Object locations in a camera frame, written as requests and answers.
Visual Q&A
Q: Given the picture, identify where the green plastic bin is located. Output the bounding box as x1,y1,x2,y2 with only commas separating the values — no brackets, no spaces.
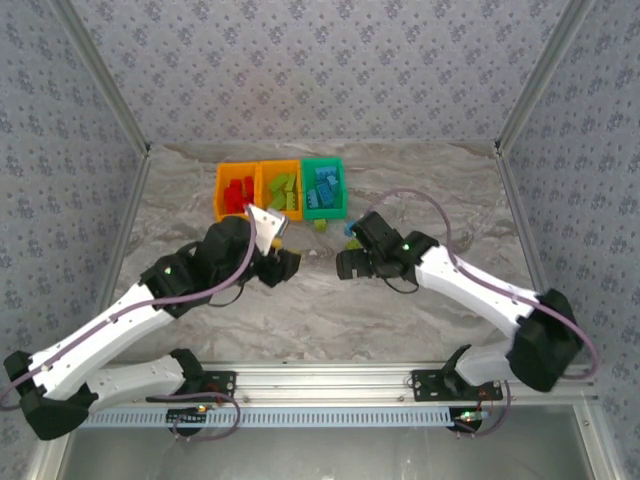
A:
300,156,348,222

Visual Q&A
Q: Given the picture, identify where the orange plastic bin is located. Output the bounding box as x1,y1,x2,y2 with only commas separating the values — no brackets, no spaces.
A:
256,159,305,223
214,160,262,223

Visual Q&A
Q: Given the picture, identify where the small black controller board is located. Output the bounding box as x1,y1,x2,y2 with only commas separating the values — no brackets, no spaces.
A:
452,408,487,434
166,405,211,432

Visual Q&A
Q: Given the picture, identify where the grey metal lower panel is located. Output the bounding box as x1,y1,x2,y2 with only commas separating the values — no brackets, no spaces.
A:
49,404,601,480

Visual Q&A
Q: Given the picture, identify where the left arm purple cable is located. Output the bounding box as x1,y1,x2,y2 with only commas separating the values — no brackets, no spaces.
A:
0,212,259,414

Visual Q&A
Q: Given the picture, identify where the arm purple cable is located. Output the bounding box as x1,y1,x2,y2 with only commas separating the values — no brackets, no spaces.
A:
369,188,600,381
0,212,259,414

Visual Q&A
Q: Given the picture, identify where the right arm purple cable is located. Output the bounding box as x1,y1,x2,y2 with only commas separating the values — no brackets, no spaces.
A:
369,188,600,381

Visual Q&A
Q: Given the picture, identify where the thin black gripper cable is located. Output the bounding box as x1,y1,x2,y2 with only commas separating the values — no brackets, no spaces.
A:
383,274,422,296
207,282,247,308

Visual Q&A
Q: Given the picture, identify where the aluminium table side rail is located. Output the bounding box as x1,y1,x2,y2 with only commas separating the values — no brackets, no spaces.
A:
494,147,551,296
92,148,153,306

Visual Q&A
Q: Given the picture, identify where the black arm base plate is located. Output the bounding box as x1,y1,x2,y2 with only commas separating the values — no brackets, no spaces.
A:
146,368,239,404
410,368,504,402

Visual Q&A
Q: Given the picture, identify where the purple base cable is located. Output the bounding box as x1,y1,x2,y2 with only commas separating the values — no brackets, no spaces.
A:
147,380,244,442
455,387,511,439

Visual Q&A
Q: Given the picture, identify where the slotted pale cable duct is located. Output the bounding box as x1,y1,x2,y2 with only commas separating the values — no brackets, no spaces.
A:
82,407,454,430

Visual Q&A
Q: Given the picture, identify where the aluminium frame post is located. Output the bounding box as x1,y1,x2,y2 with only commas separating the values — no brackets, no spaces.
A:
49,0,153,157
493,0,600,154

